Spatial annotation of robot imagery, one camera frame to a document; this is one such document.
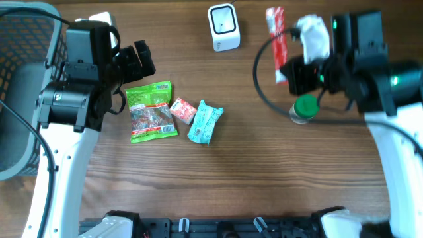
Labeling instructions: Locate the green lid stock jar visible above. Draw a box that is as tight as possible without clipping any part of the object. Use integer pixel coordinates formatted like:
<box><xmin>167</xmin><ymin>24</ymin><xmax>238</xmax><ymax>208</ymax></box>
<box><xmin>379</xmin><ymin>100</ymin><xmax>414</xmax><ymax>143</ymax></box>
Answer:
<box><xmin>289</xmin><ymin>95</ymin><xmax>319</xmax><ymax>124</ymax></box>

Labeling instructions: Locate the green gummy candy bag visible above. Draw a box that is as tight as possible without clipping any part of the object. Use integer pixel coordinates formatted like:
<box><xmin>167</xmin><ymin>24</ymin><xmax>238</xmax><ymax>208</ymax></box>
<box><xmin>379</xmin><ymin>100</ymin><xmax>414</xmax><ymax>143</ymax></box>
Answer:
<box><xmin>126</xmin><ymin>81</ymin><xmax>178</xmax><ymax>143</ymax></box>

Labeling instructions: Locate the red snack stick wrapper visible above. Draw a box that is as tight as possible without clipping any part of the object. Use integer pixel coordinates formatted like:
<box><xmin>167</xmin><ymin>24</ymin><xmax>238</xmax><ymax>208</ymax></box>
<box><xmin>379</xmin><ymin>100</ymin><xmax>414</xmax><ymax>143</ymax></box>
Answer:
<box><xmin>266</xmin><ymin>7</ymin><xmax>288</xmax><ymax>84</ymax></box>

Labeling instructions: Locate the red white tissue pack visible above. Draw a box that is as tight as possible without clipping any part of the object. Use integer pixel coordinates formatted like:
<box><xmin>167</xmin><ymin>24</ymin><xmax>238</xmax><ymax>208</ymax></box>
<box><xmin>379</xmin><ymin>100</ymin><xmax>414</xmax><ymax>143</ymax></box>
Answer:
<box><xmin>170</xmin><ymin>97</ymin><xmax>197</xmax><ymax>125</ymax></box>

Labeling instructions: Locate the mint green wipes pack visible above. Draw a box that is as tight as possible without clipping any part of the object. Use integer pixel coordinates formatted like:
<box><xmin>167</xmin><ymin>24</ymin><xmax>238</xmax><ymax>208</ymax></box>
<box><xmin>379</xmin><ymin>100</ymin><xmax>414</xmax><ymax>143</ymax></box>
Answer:
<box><xmin>188</xmin><ymin>100</ymin><xmax>224</xmax><ymax>145</ymax></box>

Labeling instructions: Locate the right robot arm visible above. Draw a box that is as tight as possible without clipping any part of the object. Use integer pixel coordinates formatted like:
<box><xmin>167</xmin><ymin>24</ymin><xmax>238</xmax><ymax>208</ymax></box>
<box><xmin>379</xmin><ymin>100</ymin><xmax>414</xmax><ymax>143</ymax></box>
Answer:
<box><xmin>280</xmin><ymin>10</ymin><xmax>422</xmax><ymax>237</ymax></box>

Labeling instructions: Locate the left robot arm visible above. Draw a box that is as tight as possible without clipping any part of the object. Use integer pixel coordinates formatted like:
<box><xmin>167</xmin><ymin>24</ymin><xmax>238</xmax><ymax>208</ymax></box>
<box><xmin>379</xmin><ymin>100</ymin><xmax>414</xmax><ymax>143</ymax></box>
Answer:
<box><xmin>23</xmin><ymin>20</ymin><xmax>155</xmax><ymax>237</ymax></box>

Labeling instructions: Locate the white barcode scanner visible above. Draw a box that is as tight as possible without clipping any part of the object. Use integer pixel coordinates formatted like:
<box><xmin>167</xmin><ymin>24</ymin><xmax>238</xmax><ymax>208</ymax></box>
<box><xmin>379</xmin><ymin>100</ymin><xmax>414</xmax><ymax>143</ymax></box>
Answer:
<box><xmin>208</xmin><ymin>3</ymin><xmax>241</xmax><ymax>52</ymax></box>

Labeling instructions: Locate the grey plastic shopping basket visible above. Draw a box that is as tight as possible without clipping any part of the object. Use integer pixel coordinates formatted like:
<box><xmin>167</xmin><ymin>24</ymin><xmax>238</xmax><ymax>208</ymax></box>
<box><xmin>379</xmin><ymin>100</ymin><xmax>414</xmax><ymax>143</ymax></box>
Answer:
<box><xmin>1</xmin><ymin>1</ymin><xmax>67</xmax><ymax>180</ymax></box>

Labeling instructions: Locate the left black camera cable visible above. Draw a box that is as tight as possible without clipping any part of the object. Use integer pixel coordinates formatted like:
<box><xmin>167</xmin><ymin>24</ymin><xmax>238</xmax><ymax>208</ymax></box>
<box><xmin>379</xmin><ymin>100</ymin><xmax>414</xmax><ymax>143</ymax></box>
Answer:
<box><xmin>0</xmin><ymin>7</ymin><xmax>72</xmax><ymax>238</ymax></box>

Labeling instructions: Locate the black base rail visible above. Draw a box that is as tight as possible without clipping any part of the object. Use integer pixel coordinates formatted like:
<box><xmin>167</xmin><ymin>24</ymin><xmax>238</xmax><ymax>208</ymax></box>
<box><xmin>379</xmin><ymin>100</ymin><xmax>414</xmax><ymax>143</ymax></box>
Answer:
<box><xmin>78</xmin><ymin>216</ymin><xmax>331</xmax><ymax>238</ymax></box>

